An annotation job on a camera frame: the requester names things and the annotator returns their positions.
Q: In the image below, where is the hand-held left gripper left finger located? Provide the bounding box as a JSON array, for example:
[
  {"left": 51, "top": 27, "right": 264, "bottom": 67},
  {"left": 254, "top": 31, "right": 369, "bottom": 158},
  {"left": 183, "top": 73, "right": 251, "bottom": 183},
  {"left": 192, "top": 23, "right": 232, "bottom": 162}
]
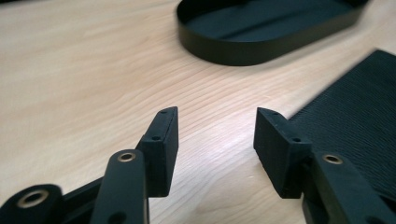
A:
[{"left": 135, "top": 106, "right": 179, "bottom": 198}]

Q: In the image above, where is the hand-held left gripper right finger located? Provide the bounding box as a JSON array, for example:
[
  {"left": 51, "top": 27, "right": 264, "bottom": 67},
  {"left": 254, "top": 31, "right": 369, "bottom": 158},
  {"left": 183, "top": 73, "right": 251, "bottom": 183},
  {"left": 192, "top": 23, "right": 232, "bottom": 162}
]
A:
[{"left": 253, "top": 106, "right": 313, "bottom": 200}]

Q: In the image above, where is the black textured wallet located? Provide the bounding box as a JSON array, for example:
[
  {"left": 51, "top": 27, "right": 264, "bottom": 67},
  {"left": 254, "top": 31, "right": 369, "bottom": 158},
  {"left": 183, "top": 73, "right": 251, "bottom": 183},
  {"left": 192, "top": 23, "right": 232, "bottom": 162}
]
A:
[{"left": 288, "top": 49, "right": 396, "bottom": 203}]

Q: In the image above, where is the black oval tray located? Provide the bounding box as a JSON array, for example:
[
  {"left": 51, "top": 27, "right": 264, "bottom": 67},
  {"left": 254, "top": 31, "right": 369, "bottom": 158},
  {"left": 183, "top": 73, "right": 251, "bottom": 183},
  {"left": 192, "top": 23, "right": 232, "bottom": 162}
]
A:
[{"left": 176, "top": 0, "right": 370, "bottom": 67}]

